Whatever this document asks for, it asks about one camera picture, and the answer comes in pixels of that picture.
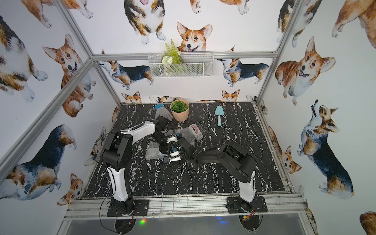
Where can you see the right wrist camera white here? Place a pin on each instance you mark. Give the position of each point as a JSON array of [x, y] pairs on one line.
[[173, 155]]

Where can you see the aluminium front rail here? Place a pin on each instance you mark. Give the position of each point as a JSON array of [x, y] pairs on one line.
[[186, 206]]

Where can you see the white wire wall basket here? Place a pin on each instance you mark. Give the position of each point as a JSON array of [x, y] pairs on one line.
[[184, 65]]

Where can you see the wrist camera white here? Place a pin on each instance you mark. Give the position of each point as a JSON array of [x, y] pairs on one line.
[[174, 138], [173, 155]]

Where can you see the clear bubble wrap sheet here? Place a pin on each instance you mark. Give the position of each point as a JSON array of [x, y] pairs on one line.
[[153, 153]]

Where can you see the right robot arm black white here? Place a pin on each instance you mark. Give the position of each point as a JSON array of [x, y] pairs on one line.
[[236, 159]]

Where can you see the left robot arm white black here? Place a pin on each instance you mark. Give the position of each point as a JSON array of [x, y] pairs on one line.
[[117, 151]]

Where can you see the white tape dispenser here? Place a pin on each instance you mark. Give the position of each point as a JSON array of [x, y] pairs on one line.
[[196, 132]]

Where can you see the beige pot green plant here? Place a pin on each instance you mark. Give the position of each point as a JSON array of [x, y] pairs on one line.
[[180, 110]]

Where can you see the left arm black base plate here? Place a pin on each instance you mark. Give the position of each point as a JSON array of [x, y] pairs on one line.
[[138, 207]]

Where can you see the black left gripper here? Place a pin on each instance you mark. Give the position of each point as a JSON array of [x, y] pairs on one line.
[[164, 139]]

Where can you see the green fern in basket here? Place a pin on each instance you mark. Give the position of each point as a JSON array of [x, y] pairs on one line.
[[171, 60]]

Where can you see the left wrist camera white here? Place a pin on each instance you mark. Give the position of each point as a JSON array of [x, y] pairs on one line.
[[174, 138]]

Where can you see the grey glove blue cuff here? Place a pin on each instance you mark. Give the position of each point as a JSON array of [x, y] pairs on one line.
[[161, 111]]

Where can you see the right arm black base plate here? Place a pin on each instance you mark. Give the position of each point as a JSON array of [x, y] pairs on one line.
[[238, 205]]

